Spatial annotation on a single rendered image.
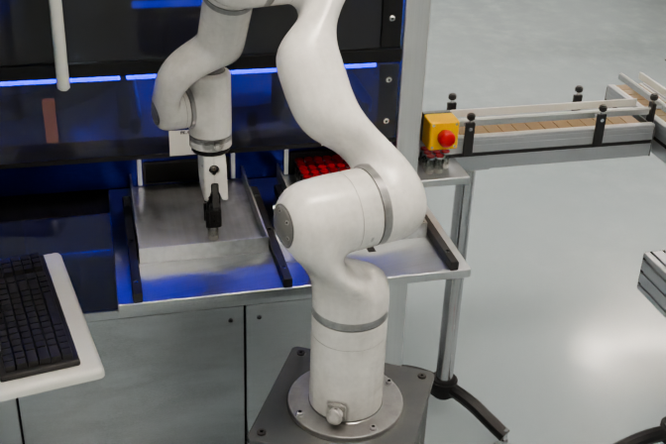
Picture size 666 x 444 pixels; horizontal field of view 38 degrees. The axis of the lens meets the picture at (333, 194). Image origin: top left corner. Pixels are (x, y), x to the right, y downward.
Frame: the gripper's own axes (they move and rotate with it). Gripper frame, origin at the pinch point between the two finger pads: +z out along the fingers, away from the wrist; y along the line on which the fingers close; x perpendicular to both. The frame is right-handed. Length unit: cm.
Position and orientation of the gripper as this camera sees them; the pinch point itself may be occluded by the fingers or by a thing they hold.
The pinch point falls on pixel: (212, 214)
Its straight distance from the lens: 202.3
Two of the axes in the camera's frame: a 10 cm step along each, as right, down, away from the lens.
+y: -2.4, -4.5, 8.6
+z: -0.3, 8.9, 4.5
